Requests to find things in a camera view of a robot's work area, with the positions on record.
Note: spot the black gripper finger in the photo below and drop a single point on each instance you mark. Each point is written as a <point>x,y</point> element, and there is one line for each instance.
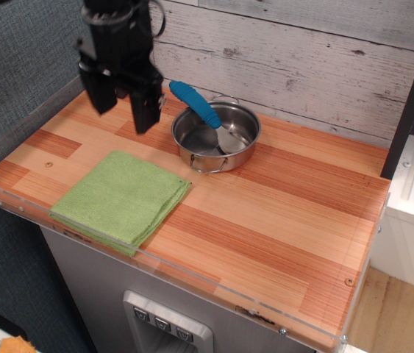
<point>147,102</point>
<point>100,89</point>

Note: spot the blue handled metal spoon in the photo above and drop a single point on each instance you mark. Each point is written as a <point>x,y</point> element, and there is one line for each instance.
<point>228,142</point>

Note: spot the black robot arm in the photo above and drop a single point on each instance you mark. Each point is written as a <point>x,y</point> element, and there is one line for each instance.
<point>122,7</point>

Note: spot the green towel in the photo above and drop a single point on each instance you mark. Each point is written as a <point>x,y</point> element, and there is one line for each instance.
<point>121,201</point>

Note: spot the grey toy fridge cabinet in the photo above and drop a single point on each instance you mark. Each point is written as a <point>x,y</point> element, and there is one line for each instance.
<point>97,282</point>

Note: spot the silver dispenser button panel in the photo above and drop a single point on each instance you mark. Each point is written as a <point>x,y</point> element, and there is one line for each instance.
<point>157,328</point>

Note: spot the orange object at corner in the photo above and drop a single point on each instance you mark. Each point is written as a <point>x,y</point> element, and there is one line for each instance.
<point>16,345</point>

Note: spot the stainless steel pot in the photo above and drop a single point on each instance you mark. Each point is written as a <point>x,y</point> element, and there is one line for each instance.
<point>198,143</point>

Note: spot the dark right frame post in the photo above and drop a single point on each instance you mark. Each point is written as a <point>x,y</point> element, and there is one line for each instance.
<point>412,92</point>

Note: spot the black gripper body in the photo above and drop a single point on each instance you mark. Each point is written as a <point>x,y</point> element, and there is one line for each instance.
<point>118,50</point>

